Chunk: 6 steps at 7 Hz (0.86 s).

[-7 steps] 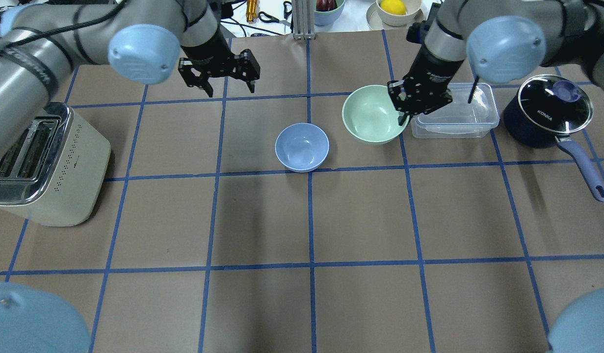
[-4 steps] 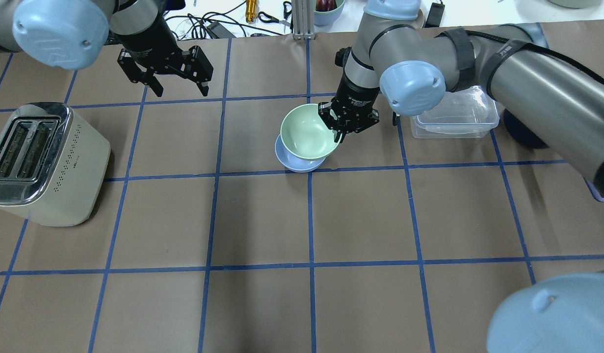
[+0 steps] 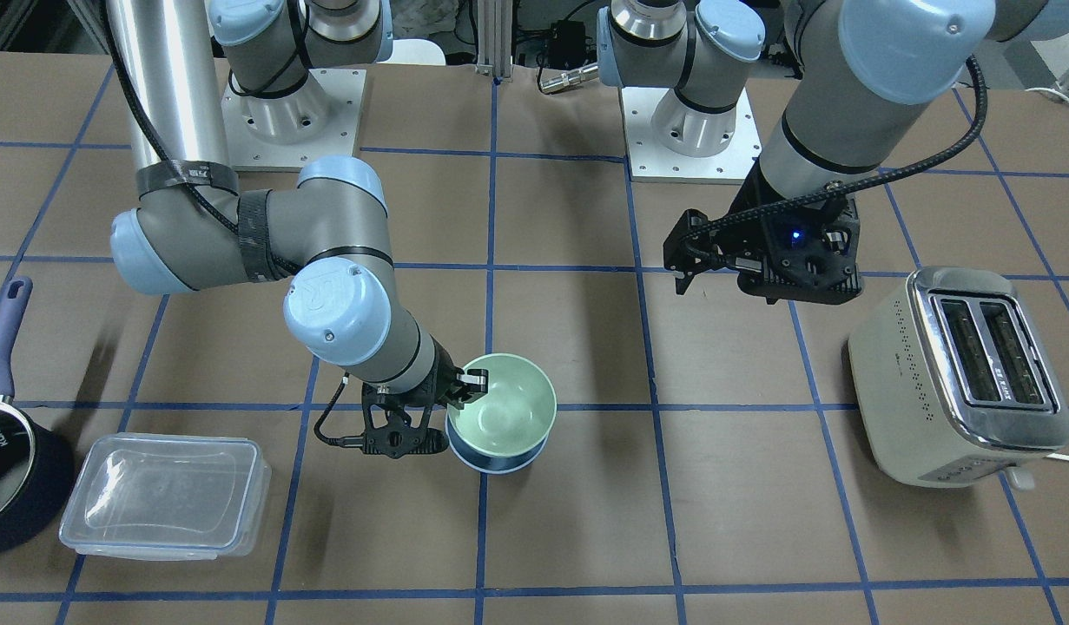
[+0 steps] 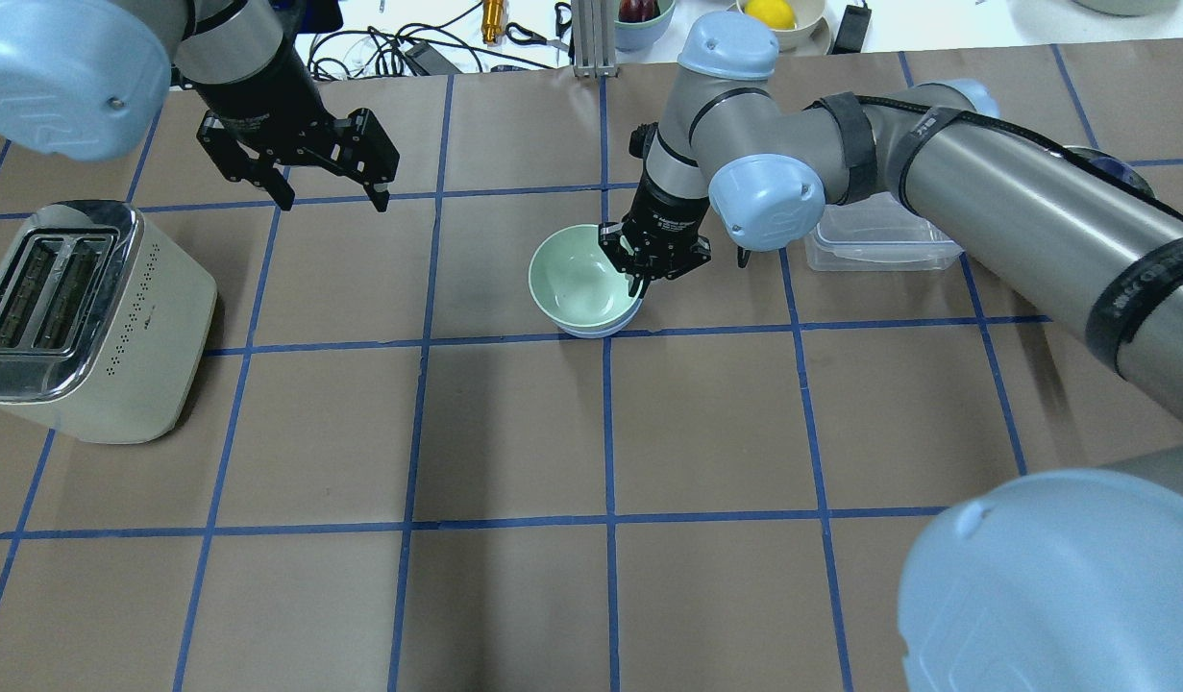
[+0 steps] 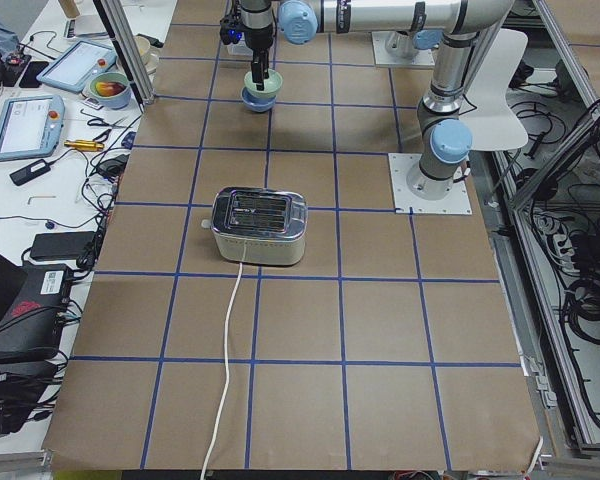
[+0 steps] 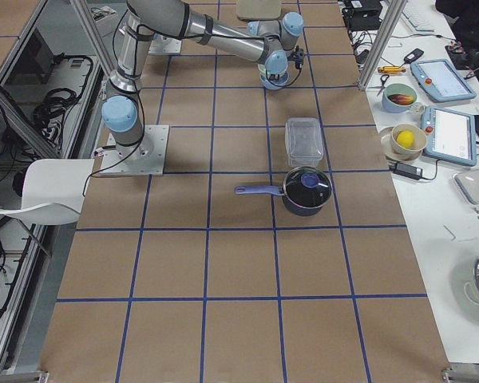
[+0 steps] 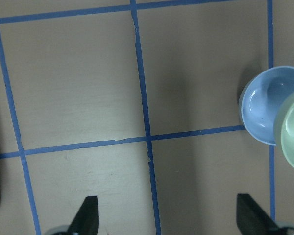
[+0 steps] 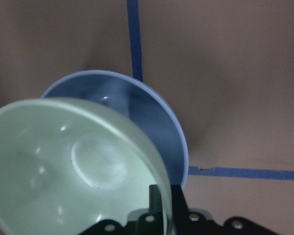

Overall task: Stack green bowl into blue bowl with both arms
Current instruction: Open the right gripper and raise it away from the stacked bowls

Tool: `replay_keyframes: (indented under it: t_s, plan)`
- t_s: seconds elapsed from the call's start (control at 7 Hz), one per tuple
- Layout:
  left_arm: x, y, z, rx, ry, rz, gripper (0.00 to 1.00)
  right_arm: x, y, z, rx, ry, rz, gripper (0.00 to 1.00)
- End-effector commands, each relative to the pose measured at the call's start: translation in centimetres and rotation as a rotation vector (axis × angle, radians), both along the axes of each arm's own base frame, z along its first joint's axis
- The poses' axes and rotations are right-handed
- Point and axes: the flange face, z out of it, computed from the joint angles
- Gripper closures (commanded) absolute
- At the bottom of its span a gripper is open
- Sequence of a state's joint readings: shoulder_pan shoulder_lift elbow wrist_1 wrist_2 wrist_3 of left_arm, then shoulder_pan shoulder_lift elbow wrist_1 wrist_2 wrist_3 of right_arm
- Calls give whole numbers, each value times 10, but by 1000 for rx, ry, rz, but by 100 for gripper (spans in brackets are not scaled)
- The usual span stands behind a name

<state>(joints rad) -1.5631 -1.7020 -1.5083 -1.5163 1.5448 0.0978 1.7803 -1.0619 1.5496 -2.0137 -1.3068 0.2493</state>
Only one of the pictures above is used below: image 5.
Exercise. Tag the blue teach pendant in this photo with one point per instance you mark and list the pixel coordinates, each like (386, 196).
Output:
(30, 127)
(71, 70)

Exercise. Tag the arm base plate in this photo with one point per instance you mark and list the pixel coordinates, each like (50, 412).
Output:
(393, 49)
(414, 193)

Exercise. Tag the blue teach pendant near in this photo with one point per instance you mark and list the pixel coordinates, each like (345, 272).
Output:
(30, 127)

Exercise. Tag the blue teach pendant far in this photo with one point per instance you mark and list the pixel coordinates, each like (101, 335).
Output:
(71, 70)

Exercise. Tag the blue bowl with fruit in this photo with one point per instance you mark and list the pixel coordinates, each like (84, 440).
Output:
(110, 89)

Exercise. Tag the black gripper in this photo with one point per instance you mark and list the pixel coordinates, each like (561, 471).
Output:
(260, 39)

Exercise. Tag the scissors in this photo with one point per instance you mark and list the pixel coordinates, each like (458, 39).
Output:
(96, 121)

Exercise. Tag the aluminium frame post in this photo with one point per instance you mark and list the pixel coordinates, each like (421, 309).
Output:
(118, 29)

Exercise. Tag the black power adapter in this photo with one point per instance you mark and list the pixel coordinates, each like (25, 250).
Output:
(60, 245)

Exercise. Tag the green bowl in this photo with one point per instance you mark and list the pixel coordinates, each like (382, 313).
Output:
(271, 85)

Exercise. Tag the clear plastic lidded container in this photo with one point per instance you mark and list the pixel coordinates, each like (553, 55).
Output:
(239, 49)

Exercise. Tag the cream toaster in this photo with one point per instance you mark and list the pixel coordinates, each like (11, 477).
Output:
(259, 226)

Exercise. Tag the black laptop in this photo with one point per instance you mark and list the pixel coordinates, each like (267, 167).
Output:
(32, 298)

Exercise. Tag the yellow handled tool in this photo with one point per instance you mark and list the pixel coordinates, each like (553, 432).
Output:
(85, 145)

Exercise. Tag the beige bowl with lemon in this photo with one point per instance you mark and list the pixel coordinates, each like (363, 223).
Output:
(148, 54)

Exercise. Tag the white chair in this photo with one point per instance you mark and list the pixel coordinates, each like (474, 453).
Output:
(485, 112)

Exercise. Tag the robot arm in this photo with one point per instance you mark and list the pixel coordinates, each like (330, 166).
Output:
(256, 18)
(468, 29)

